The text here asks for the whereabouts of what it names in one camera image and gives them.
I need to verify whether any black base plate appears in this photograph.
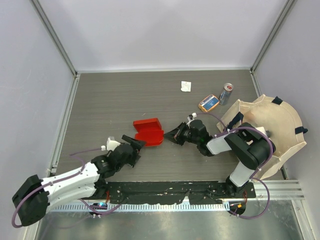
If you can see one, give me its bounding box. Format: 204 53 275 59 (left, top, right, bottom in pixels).
90 181 256 205

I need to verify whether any white cosmetic box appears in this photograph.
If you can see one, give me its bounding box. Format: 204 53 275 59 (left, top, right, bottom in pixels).
256 126 271 138

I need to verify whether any white slotted cable duct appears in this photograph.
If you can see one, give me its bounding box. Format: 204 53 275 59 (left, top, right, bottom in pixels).
51 201 230 213

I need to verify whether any silver drink can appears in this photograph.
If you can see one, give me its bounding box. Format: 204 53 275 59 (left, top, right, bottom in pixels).
219 83 234 105

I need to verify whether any orange blue snack pack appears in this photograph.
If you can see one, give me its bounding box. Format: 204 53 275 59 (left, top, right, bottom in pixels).
198 94 220 113

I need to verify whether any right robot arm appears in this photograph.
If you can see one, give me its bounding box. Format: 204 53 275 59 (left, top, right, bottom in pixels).
164 119 276 198

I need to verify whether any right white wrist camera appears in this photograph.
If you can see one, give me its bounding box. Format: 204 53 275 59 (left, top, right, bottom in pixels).
187 112 197 122

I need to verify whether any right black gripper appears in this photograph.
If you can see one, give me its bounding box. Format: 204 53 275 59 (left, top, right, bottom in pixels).
163 121 200 146

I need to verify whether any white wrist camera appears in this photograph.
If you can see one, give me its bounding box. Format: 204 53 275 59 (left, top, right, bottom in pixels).
100 136 121 152
187 112 197 122

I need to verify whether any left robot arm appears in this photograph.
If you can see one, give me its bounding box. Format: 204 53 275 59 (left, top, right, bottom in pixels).
11 135 147 228

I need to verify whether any red paper box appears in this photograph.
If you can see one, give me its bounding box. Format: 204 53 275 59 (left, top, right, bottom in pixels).
133 118 164 147

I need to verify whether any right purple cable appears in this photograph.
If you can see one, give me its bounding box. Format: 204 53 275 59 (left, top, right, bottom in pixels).
194 112 273 220

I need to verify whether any white paper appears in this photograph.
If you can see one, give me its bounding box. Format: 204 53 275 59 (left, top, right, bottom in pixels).
180 81 192 92

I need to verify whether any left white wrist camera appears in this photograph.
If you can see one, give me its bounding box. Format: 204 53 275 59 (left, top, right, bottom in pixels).
100 136 121 152

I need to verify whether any beige tote bag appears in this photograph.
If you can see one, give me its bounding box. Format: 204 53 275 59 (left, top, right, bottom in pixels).
216 94 308 180

